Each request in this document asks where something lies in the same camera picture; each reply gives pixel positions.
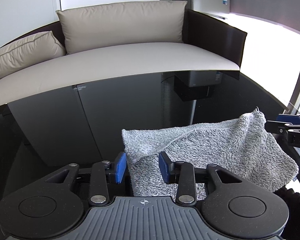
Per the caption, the dark sofa with beige seat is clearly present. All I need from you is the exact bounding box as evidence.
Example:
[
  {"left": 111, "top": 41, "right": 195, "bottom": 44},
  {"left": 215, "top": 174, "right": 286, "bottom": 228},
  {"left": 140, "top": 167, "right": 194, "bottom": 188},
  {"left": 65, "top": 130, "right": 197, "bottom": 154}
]
[{"left": 0, "top": 8, "right": 247, "bottom": 106}]

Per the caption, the grey fluffy towel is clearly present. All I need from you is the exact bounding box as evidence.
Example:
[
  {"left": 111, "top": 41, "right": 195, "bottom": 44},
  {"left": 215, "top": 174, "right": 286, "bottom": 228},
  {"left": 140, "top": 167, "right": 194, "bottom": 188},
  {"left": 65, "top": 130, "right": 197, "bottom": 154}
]
[{"left": 122, "top": 109, "right": 299, "bottom": 198}]

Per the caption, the small beige side cushion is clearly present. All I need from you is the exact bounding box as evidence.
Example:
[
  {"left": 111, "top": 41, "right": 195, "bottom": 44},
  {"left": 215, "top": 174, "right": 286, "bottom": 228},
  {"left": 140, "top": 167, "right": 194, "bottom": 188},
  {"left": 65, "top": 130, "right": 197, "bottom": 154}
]
[{"left": 0, "top": 31, "right": 66, "bottom": 79}]

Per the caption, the large beige back cushion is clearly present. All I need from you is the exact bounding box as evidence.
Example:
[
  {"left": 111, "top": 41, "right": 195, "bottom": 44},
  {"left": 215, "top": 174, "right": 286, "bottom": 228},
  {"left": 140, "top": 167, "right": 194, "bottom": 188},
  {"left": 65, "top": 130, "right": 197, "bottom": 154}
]
[{"left": 56, "top": 1, "right": 187, "bottom": 54}]

